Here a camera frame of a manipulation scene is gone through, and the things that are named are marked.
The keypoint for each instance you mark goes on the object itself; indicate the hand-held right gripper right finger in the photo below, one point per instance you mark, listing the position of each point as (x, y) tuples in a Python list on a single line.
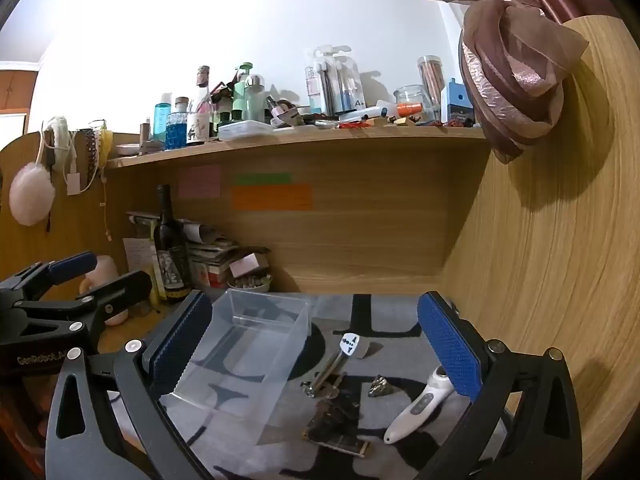
[(450, 345)]

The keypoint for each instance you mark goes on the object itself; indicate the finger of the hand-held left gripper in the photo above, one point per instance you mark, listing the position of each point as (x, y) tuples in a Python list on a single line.
[(125, 285), (75, 265)]

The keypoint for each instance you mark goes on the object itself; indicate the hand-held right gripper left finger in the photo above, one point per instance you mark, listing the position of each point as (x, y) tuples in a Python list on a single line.
[(177, 350)]

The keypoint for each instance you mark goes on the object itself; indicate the white handheld device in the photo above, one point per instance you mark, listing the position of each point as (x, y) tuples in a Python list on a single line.
[(415, 407)]

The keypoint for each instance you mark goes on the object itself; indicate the clear plastic box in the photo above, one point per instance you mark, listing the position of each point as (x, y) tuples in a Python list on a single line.
[(270, 320)]

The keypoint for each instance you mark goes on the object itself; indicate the silver key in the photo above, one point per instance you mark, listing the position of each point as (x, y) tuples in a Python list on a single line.
[(345, 347)]

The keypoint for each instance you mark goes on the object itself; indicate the pale pink cylinder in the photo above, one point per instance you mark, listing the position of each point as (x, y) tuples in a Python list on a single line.
[(107, 266)]

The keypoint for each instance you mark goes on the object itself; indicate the white paper sheet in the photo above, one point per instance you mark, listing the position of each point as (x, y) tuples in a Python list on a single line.
[(137, 255)]

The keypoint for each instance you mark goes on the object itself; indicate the grey printed mat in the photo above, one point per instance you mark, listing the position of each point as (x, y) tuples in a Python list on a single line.
[(400, 350)]

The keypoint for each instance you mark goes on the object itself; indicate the dark wine bottle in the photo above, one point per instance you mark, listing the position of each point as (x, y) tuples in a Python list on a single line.
[(170, 250)]

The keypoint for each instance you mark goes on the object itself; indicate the crumpled foil piece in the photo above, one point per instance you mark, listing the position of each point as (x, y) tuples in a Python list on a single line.
[(381, 387)]

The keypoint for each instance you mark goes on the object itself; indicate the stack of books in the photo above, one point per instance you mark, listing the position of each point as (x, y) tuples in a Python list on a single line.
[(210, 255)]

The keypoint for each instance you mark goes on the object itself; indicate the small white bowl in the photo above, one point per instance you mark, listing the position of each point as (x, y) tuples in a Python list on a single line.
[(250, 284)]

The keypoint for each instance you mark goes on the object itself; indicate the small white dish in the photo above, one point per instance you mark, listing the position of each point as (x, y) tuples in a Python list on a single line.
[(128, 150)]

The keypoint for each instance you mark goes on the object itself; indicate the pink sticky note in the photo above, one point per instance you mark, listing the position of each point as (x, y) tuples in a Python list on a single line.
[(200, 181)]

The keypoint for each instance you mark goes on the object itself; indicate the wooden side panel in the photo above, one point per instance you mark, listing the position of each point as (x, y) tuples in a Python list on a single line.
[(550, 260)]

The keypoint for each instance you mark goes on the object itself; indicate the small metal key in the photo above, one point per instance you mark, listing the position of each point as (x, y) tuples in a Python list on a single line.
[(327, 392)]

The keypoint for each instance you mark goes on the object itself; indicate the blue glass jar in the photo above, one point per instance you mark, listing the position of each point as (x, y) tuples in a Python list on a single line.
[(176, 132)]

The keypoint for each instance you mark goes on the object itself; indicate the tall blue liquid bottle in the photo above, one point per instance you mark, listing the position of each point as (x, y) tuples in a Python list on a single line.
[(161, 120)]

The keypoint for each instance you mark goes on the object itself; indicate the orange sticky note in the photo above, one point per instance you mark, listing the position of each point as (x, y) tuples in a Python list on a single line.
[(272, 197)]

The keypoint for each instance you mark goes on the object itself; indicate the green sticky note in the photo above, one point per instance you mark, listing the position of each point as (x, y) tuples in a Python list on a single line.
[(262, 179)]

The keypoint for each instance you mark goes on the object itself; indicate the clear labelled bottle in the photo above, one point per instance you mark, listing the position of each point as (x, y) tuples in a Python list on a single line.
[(198, 127)]

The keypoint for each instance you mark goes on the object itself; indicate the white flat tray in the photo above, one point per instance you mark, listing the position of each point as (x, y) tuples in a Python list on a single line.
[(245, 130)]

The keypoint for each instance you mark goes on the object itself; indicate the green pump bottle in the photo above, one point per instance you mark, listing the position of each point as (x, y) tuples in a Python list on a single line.
[(241, 95)]

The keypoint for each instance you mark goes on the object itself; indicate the wooden shelf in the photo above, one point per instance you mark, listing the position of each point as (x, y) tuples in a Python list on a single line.
[(300, 141)]

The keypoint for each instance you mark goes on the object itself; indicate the silver capped bottle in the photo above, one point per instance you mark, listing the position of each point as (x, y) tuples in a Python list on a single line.
[(256, 97)]

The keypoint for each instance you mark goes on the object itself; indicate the orange capped tube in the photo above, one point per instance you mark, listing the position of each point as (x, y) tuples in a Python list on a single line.
[(410, 109)]

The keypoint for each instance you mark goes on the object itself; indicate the blue box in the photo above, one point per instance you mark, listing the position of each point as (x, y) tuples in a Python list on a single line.
[(457, 102)]

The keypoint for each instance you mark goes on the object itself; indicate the clear jar of pencils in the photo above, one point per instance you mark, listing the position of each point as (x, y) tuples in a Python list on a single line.
[(431, 85)]

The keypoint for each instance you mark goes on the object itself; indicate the white blister pack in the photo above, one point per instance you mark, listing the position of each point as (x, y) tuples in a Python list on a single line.
[(316, 85), (347, 85)]

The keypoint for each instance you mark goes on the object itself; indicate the tied pink curtain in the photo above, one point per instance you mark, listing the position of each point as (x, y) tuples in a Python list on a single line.
[(510, 75)]

